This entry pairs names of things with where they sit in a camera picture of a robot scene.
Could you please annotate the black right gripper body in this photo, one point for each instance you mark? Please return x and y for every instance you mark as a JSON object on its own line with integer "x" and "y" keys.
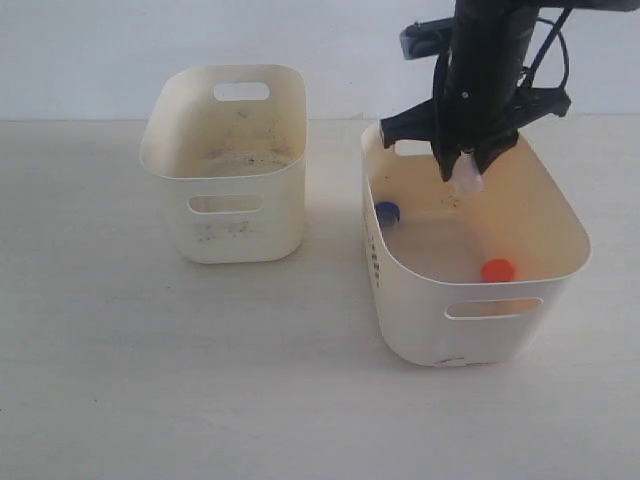
{"x": 482, "y": 86}

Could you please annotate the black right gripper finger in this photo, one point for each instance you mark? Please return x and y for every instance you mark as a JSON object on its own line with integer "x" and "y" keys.
{"x": 485, "y": 154}
{"x": 446, "y": 154}

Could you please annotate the orange cap tube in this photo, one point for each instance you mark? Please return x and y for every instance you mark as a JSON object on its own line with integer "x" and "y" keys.
{"x": 497, "y": 270}
{"x": 466, "y": 178}

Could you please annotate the blue cap tube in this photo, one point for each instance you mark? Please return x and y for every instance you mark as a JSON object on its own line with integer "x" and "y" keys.
{"x": 388, "y": 215}

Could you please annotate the orange cap tube front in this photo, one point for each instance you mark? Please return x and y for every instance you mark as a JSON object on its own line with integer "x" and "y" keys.
{"x": 497, "y": 270}

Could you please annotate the cream plastic bin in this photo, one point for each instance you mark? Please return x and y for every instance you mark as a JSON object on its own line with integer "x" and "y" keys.
{"x": 432, "y": 306}
{"x": 226, "y": 148}

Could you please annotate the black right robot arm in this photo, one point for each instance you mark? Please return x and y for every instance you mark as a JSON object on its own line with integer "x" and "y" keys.
{"x": 575, "y": 4}

